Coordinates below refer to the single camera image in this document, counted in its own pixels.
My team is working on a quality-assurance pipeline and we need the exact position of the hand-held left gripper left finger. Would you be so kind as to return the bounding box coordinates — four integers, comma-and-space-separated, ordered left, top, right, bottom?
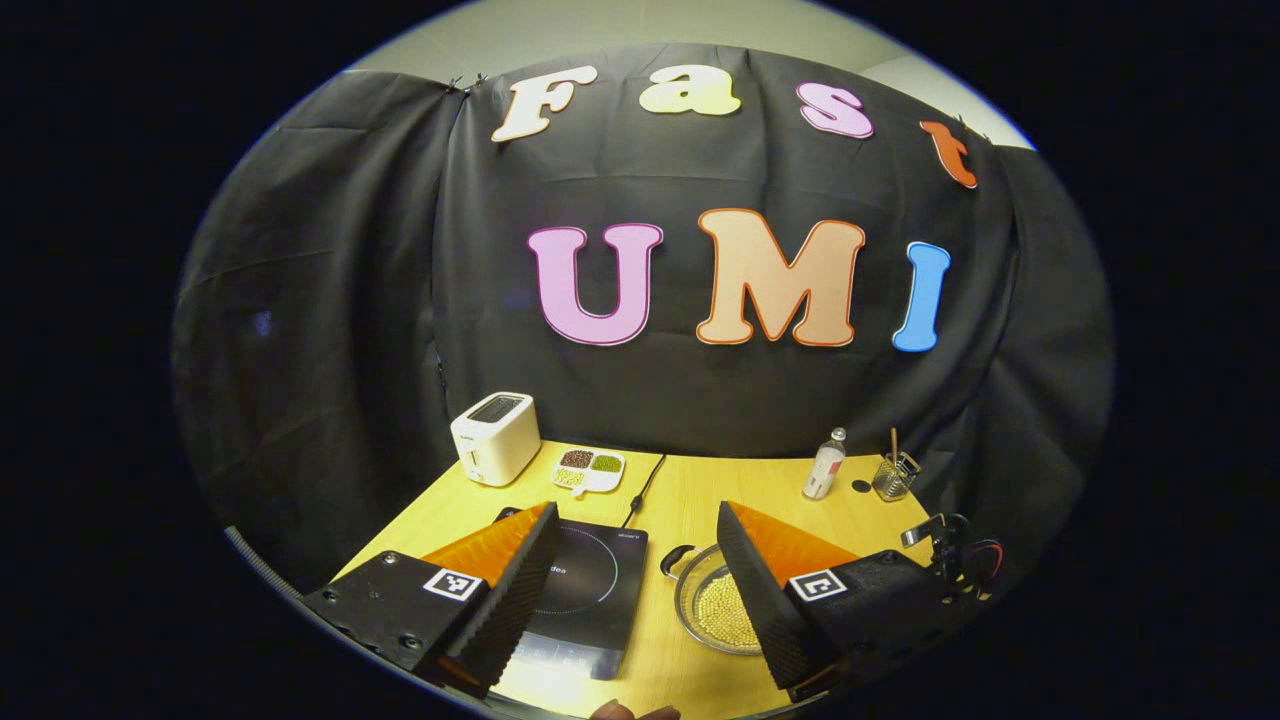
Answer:
303, 502, 561, 699

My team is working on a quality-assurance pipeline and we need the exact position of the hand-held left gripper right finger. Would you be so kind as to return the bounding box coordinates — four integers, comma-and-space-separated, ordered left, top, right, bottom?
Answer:
716, 501, 963, 701

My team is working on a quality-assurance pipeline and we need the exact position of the pile of yellow beans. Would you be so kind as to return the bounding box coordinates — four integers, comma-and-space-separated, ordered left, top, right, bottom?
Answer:
695, 575, 761, 649

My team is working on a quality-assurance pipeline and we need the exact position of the steel pot with black handles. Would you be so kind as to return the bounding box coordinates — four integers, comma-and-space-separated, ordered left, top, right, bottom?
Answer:
660, 543, 766, 657

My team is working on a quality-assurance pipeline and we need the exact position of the black induction cooktop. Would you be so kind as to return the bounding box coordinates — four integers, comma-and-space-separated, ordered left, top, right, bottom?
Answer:
495, 507, 649, 681

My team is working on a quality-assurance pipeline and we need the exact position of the clear glass holder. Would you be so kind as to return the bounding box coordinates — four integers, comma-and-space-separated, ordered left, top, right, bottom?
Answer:
872, 452, 922, 502

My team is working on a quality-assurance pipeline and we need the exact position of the clear bottle with white label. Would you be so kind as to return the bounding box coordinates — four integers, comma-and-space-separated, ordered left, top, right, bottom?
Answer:
802, 428, 848, 501

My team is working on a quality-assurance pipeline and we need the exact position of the white divided bean plate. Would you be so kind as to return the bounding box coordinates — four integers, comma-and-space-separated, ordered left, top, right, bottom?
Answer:
551, 448, 627, 498

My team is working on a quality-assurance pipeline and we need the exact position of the white toaster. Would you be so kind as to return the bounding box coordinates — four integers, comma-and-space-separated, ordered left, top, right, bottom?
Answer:
450, 392, 542, 488

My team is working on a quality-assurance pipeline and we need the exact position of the black backdrop cloth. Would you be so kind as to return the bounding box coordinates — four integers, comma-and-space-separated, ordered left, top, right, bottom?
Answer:
170, 45, 1116, 591

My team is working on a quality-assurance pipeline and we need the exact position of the black power cable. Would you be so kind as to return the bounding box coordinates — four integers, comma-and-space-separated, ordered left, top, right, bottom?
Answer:
622, 454, 667, 529

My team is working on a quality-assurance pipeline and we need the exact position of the grey corrugated hose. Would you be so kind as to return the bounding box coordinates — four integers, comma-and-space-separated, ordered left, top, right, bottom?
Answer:
222, 525, 306, 604

